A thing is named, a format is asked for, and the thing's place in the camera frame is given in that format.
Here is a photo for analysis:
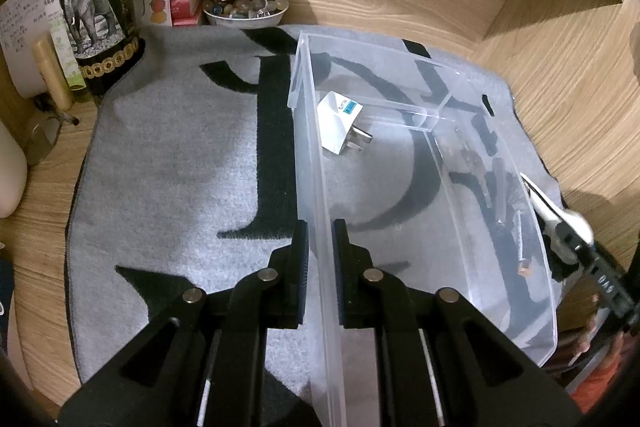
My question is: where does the clear plastic organizer bin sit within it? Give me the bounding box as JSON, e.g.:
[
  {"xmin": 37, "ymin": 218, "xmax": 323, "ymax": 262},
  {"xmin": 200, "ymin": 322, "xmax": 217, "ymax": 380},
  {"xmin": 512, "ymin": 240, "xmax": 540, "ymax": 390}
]
[{"xmin": 288, "ymin": 28, "xmax": 559, "ymax": 426}]

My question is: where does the red small box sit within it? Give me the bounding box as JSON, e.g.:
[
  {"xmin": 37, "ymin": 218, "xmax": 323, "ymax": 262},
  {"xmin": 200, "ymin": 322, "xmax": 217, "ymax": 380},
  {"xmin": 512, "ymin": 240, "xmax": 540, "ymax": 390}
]
[{"xmin": 169, "ymin": 0, "xmax": 203, "ymax": 26}]

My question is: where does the beige lip balm tube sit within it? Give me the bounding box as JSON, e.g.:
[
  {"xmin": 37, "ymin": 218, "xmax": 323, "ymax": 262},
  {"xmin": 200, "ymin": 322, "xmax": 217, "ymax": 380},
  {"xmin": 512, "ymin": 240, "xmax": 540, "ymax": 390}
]
[{"xmin": 32, "ymin": 34, "xmax": 74, "ymax": 112}]

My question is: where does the metal screw bolt in bin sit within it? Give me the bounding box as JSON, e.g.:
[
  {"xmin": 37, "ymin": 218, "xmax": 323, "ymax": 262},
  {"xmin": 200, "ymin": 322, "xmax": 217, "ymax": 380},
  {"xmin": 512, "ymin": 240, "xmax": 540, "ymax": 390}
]
[{"xmin": 513, "ymin": 210, "xmax": 533, "ymax": 279}]

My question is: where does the white handwritten note paper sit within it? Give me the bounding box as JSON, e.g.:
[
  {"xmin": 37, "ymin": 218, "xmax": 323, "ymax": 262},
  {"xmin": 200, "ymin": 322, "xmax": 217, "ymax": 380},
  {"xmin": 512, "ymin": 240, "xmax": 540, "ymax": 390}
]
[{"xmin": 1, "ymin": 0, "xmax": 50, "ymax": 98}]

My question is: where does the metal key in bin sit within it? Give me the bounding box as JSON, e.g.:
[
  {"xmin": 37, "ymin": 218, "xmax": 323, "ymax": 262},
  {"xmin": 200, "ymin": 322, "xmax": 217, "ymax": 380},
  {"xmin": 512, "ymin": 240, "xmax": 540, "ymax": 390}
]
[{"xmin": 449, "ymin": 148, "xmax": 491, "ymax": 208}]

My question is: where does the grey rug with black letters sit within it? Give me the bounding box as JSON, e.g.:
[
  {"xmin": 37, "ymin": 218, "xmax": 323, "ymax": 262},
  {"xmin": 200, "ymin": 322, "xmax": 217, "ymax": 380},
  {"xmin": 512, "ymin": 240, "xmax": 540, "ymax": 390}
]
[{"xmin": 64, "ymin": 24, "xmax": 564, "ymax": 427}]

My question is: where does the white bowl of beads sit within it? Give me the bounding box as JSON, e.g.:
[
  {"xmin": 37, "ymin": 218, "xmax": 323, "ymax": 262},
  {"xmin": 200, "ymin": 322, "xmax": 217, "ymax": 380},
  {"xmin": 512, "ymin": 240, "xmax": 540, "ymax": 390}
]
[{"xmin": 203, "ymin": 0, "xmax": 290, "ymax": 30}]

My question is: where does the round glass jar lid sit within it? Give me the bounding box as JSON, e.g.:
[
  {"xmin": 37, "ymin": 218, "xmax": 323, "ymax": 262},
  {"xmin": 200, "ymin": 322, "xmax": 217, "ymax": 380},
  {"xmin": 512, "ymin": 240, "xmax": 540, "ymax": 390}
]
[{"xmin": 23, "ymin": 109, "xmax": 80, "ymax": 167}]

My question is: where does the fruit sticker white card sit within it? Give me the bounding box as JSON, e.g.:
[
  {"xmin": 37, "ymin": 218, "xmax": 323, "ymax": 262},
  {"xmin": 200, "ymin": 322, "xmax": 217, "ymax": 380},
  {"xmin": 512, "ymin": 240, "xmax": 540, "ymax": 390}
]
[{"xmin": 136, "ymin": 0, "xmax": 172, "ymax": 27}]

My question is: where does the white power adapter plug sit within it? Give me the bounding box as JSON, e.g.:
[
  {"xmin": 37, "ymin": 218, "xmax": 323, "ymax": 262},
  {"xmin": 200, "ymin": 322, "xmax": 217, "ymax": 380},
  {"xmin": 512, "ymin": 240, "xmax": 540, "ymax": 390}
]
[{"xmin": 317, "ymin": 91, "xmax": 373, "ymax": 155}]

